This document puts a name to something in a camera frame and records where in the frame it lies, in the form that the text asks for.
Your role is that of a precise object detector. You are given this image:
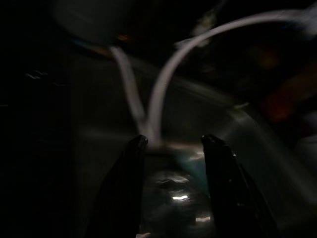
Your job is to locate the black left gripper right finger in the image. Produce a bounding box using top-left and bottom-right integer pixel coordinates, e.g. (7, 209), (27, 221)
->
(201, 135), (282, 238)

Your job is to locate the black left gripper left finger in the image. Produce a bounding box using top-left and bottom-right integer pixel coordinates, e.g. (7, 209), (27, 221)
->
(91, 135), (149, 238)

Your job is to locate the teal plate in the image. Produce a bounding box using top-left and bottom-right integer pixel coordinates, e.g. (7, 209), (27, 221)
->
(173, 151), (209, 194)

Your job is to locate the small stainless steel bowl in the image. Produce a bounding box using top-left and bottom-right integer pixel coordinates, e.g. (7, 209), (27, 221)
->
(141, 168), (213, 238)

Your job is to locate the stainless steel sink basin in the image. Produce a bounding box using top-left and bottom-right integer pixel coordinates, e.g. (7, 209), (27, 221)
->
(69, 57), (317, 238)

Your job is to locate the grey water filter canister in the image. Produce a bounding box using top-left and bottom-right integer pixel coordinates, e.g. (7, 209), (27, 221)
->
(49, 0), (139, 47)

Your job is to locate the white flexible faucet hose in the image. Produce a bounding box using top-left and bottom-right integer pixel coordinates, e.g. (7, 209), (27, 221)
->
(108, 6), (317, 142)

